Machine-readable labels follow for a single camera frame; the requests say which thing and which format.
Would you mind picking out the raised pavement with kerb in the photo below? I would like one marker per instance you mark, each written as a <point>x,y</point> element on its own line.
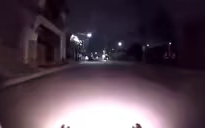
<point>26,76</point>

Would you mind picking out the dark trees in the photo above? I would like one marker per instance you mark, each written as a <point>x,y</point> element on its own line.
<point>176,40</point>

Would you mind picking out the row of street lamps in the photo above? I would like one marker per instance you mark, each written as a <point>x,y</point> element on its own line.
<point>93,45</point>

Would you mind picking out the building with large doorway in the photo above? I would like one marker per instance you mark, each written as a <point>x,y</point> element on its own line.
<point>33,33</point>

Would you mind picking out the grey asphalt road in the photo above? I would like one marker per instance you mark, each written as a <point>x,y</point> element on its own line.
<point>103,90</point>

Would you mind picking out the robot's own part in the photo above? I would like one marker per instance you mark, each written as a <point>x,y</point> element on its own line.
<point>65,126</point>
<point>136,126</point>

